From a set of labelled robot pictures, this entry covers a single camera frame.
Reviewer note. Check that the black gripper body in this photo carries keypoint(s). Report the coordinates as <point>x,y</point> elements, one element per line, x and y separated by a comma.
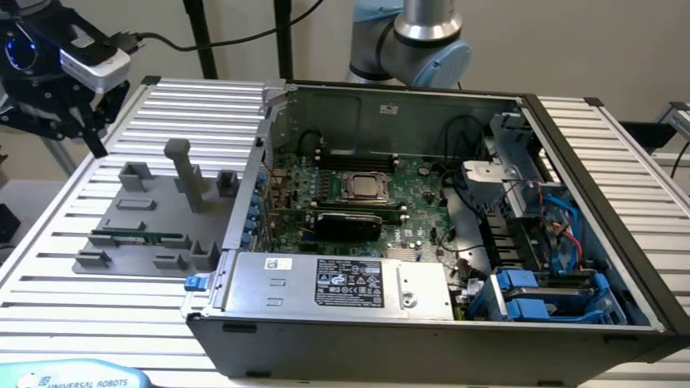
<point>38,105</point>

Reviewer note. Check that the white case sticker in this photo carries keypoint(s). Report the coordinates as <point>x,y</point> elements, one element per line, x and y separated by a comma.
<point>389,108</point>

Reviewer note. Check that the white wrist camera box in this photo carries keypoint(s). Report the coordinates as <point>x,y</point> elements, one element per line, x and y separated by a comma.
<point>100,70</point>

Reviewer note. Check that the green RAM stick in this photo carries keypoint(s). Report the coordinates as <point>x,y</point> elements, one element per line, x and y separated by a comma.
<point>356,208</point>
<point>136,237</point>

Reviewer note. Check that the grey printed parts rack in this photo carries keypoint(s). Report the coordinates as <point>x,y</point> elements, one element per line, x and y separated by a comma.
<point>146,218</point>

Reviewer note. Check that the silver aluminium profile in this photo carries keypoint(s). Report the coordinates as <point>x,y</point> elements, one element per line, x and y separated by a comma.
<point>677,117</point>

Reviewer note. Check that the blue case latch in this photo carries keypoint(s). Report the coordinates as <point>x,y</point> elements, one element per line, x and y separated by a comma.
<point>196,283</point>

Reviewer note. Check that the open black PC case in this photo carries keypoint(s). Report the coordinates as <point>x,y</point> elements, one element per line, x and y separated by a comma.
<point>411,351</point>

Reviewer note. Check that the metal drive cage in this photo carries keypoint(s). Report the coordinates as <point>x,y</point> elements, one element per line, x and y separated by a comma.
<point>512,169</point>

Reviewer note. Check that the black object beside table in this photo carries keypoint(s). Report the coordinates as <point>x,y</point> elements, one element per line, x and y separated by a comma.
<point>9,224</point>

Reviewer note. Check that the CPU in socket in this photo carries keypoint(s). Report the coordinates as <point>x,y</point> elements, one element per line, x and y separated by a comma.
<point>364,185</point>

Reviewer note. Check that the black stand pole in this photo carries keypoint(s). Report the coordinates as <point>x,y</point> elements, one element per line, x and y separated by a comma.
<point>202,40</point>
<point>284,40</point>

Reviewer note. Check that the silver power supply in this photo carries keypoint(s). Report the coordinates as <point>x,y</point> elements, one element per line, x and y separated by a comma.
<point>302,289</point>

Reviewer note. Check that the blue disk bay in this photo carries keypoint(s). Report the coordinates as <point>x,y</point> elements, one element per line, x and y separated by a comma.
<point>545,297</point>

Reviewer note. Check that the teal Universal Robots joint cap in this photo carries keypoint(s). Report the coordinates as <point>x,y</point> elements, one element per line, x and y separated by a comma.
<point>65,376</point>

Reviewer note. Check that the small silver heatsink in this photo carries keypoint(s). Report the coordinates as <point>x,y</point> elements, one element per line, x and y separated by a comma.
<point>403,254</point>

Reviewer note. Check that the black graphics card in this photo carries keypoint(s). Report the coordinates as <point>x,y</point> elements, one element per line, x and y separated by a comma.
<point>348,228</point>

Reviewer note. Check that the green motherboard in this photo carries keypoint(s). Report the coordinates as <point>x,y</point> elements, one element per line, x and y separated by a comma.
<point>421,198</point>

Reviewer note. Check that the empty black RAM slots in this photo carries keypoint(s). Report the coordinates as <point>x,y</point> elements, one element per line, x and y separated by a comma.
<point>356,161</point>

